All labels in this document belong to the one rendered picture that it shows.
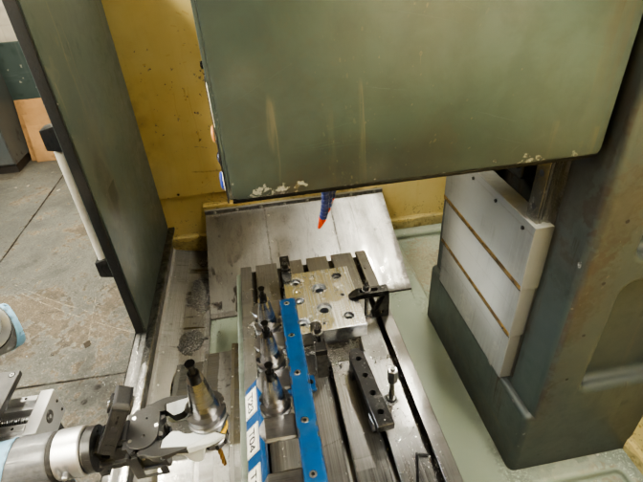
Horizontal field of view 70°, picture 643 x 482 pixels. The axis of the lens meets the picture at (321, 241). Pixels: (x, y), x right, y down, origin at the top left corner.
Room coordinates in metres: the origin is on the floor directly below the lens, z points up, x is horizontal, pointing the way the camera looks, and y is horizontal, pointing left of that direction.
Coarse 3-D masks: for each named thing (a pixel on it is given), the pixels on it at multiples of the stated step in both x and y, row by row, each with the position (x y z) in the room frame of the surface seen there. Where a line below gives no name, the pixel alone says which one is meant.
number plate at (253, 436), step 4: (256, 424) 0.69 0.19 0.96; (252, 428) 0.69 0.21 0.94; (256, 428) 0.68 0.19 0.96; (248, 432) 0.69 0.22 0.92; (252, 432) 0.68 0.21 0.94; (256, 432) 0.67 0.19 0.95; (248, 436) 0.68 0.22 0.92; (252, 436) 0.67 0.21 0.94; (256, 436) 0.66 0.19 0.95; (248, 440) 0.67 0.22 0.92; (252, 440) 0.66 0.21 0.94; (256, 440) 0.65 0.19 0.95; (248, 444) 0.66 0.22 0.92; (252, 444) 0.65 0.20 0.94; (256, 444) 0.64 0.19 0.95; (248, 448) 0.65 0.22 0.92; (252, 448) 0.64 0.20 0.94; (256, 448) 0.63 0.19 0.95; (248, 452) 0.64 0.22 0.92; (252, 452) 0.63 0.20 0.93; (248, 456) 0.63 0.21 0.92; (252, 456) 0.62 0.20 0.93; (248, 460) 0.62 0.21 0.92
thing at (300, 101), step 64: (192, 0) 0.65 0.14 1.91; (256, 0) 0.66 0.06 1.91; (320, 0) 0.67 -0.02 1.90; (384, 0) 0.68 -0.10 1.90; (448, 0) 0.69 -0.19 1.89; (512, 0) 0.70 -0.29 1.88; (576, 0) 0.72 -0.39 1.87; (640, 0) 0.73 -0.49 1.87; (256, 64) 0.66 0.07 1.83; (320, 64) 0.67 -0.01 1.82; (384, 64) 0.68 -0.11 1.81; (448, 64) 0.69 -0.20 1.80; (512, 64) 0.71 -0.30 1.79; (576, 64) 0.72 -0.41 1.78; (256, 128) 0.66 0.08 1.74; (320, 128) 0.67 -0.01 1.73; (384, 128) 0.68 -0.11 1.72; (448, 128) 0.69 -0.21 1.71; (512, 128) 0.71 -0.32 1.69; (576, 128) 0.72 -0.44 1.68; (256, 192) 0.65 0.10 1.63; (320, 192) 0.67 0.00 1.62
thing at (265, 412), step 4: (284, 388) 0.59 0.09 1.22; (284, 392) 0.58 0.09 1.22; (288, 392) 0.58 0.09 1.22; (260, 396) 0.57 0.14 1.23; (288, 396) 0.57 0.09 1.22; (260, 400) 0.57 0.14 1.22; (288, 400) 0.57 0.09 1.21; (260, 404) 0.57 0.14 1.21; (284, 404) 0.55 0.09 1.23; (288, 404) 0.55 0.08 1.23; (260, 408) 0.55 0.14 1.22; (264, 408) 0.54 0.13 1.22; (268, 408) 0.54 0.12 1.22; (280, 408) 0.54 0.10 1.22; (284, 408) 0.54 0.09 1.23; (288, 408) 0.55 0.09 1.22; (260, 412) 0.55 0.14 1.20; (264, 412) 0.54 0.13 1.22; (268, 412) 0.54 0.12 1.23; (272, 412) 0.53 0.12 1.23; (276, 412) 0.53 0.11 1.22; (280, 412) 0.53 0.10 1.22; (284, 412) 0.54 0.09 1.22; (288, 412) 0.55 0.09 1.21; (264, 416) 0.54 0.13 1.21; (268, 416) 0.54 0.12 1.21; (272, 416) 0.53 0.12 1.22; (276, 416) 0.53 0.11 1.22
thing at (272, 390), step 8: (264, 376) 0.57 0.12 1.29; (264, 384) 0.56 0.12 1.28; (272, 384) 0.55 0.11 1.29; (280, 384) 0.57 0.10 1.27; (264, 392) 0.55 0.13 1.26; (272, 392) 0.55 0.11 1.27; (280, 392) 0.56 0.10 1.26; (264, 400) 0.55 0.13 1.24; (272, 400) 0.54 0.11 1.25; (280, 400) 0.55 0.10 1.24; (272, 408) 0.54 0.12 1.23
